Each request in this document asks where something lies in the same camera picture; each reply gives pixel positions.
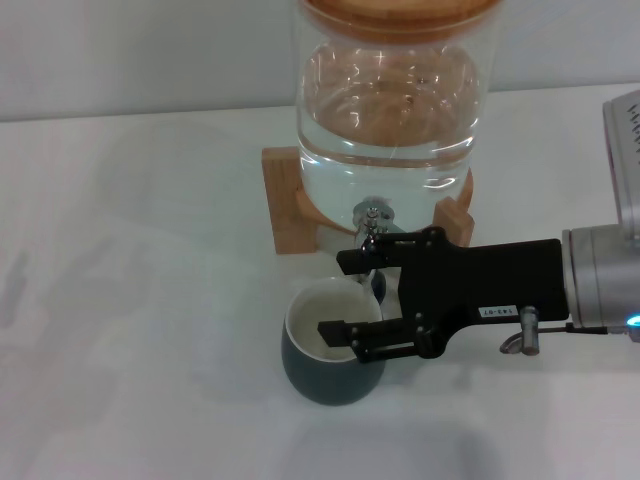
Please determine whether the thin black cable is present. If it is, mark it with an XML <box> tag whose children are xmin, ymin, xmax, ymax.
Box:
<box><xmin>537</xmin><ymin>321</ymin><xmax>632</xmax><ymax>337</ymax></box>

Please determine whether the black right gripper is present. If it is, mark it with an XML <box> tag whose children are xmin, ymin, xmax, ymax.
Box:
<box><xmin>317</xmin><ymin>226</ymin><xmax>570</xmax><ymax>363</ymax></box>

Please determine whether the wooden dispenser stand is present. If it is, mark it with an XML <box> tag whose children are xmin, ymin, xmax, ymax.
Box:
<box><xmin>260</xmin><ymin>144</ymin><xmax>476</xmax><ymax>257</ymax></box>

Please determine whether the metal clamp screw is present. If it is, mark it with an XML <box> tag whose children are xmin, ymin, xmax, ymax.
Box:
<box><xmin>499</xmin><ymin>305</ymin><xmax>544</xmax><ymax>358</ymax></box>

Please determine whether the chrome dispenser faucet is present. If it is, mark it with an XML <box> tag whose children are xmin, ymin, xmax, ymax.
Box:
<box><xmin>351</xmin><ymin>196</ymin><xmax>397</xmax><ymax>321</ymax></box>

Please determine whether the black cup with white inside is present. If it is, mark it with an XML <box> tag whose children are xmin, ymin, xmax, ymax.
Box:
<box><xmin>279</xmin><ymin>272</ymin><xmax>389</xmax><ymax>406</ymax></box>

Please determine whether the glass water dispenser jar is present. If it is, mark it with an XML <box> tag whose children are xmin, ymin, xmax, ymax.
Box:
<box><xmin>291</xmin><ymin>0</ymin><xmax>500</xmax><ymax>239</ymax></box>

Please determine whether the wooden dispenser lid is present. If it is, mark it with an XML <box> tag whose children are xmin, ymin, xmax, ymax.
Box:
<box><xmin>299</xmin><ymin>0</ymin><xmax>502</xmax><ymax>44</ymax></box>

